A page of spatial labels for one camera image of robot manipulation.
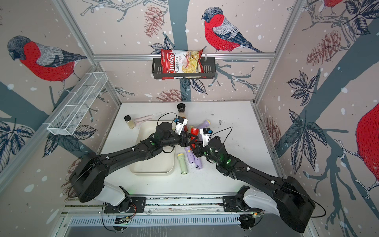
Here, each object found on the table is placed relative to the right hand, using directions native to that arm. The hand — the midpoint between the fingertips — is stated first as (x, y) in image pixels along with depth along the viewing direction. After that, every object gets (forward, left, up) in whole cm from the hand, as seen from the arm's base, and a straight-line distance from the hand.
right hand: (190, 142), depth 78 cm
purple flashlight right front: (-5, -4, -14) cm, 16 cm away
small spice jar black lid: (+20, +44, -11) cm, 49 cm away
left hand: (+2, -4, +4) cm, 6 cm away
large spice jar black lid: (+31, +9, -5) cm, 32 cm away
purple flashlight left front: (-1, +1, -13) cm, 13 cm away
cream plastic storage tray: (-7, +16, -14) cm, 23 cm away
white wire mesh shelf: (+5, +60, +15) cm, 62 cm away
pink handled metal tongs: (+30, +36, -15) cm, 49 cm away
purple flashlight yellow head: (+23, -9, -14) cm, 29 cm away
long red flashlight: (+3, -2, +6) cm, 7 cm away
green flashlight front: (-7, +5, -14) cm, 16 cm away
